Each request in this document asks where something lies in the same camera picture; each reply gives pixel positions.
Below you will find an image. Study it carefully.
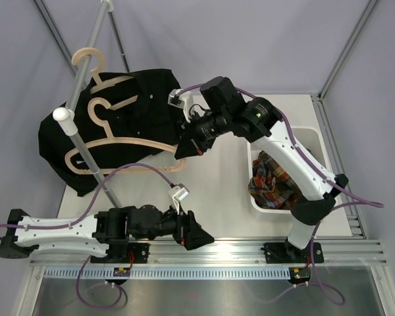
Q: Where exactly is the black shirt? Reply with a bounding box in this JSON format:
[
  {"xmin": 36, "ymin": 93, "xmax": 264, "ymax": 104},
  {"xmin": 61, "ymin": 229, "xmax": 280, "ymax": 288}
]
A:
[{"xmin": 38, "ymin": 68, "xmax": 182, "ymax": 184}]

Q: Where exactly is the purple cable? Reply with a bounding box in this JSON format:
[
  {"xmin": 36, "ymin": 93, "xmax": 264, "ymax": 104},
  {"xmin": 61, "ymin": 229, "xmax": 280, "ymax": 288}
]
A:
[
  {"xmin": 0, "ymin": 163, "xmax": 177, "ymax": 310},
  {"xmin": 180, "ymin": 84, "xmax": 385, "ymax": 305}
]

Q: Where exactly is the clothes rack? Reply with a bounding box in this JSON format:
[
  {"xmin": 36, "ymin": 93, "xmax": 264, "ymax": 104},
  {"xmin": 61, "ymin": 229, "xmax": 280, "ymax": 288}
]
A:
[{"xmin": 51, "ymin": 1, "xmax": 130, "ymax": 207}]

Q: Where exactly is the aluminium rail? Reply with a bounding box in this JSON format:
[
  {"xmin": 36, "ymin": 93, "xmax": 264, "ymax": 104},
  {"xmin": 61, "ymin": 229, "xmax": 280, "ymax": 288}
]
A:
[{"xmin": 29, "ymin": 238, "xmax": 388, "ymax": 266}]

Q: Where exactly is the white plastic basket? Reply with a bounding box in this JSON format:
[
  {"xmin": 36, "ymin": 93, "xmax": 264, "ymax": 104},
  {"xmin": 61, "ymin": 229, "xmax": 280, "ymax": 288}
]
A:
[{"xmin": 247, "ymin": 126, "xmax": 329, "ymax": 221}]

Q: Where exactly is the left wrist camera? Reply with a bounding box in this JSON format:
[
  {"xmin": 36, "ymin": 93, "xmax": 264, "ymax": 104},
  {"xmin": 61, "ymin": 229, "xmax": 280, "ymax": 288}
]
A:
[{"xmin": 168, "ymin": 184, "xmax": 190, "ymax": 214}]

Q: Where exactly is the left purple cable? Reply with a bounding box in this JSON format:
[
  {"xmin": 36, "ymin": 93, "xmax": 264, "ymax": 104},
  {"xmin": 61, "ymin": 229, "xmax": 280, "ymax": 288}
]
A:
[{"xmin": 0, "ymin": 163, "xmax": 177, "ymax": 310}]

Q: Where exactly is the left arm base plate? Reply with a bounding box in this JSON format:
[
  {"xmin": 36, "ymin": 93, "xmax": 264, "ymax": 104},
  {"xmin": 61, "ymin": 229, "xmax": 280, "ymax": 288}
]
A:
[{"xmin": 90, "ymin": 243, "xmax": 149, "ymax": 264}]

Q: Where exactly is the plaid shirt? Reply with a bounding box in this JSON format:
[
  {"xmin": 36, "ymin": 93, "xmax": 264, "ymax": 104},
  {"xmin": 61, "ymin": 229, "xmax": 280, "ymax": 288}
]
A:
[{"xmin": 248, "ymin": 151, "xmax": 302, "ymax": 210}]

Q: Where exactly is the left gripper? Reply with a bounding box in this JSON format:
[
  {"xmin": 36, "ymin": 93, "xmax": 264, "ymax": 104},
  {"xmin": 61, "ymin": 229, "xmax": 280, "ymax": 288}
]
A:
[{"xmin": 133, "ymin": 199, "xmax": 213, "ymax": 250}]

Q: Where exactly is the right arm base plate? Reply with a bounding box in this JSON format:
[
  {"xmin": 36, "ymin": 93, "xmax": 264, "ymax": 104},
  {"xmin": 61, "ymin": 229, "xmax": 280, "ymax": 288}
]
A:
[{"xmin": 261, "ymin": 242, "xmax": 325, "ymax": 264}]

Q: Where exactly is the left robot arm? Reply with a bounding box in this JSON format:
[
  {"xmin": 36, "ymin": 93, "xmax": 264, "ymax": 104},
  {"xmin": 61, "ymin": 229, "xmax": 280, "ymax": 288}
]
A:
[{"xmin": 0, "ymin": 205, "xmax": 214, "ymax": 263}]

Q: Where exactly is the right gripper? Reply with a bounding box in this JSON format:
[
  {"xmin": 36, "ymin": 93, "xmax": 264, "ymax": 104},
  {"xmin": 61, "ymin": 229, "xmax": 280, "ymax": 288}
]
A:
[{"xmin": 176, "ymin": 110, "xmax": 230, "ymax": 159}]

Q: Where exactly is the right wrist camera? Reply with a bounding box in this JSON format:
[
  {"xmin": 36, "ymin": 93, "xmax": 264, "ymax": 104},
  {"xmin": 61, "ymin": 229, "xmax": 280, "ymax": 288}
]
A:
[{"xmin": 168, "ymin": 89, "xmax": 194, "ymax": 122}]

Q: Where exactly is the beige hanger of black shirt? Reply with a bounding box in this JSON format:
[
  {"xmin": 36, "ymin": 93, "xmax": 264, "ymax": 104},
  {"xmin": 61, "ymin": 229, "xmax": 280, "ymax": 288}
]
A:
[{"xmin": 71, "ymin": 47, "xmax": 141, "ymax": 111}]

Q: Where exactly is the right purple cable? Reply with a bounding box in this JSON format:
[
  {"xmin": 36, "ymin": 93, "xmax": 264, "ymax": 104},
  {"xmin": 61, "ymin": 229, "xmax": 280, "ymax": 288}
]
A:
[{"xmin": 180, "ymin": 84, "xmax": 385, "ymax": 305}]

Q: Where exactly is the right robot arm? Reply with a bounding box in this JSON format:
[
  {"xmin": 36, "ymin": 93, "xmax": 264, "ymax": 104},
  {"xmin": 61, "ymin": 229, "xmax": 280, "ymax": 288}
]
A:
[{"xmin": 168, "ymin": 76, "xmax": 348, "ymax": 262}]

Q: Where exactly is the white slotted cable duct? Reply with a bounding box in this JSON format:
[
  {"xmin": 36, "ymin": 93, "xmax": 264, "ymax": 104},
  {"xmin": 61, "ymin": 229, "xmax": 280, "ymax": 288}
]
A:
[{"xmin": 43, "ymin": 266, "xmax": 291, "ymax": 280}]

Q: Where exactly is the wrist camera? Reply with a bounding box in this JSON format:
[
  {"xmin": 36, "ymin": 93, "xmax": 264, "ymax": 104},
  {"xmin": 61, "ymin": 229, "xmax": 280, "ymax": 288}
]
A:
[
  {"xmin": 168, "ymin": 89, "xmax": 194, "ymax": 122},
  {"xmin": 168, "ymin": 184, "xmax": 190, "ymax": 214}
]

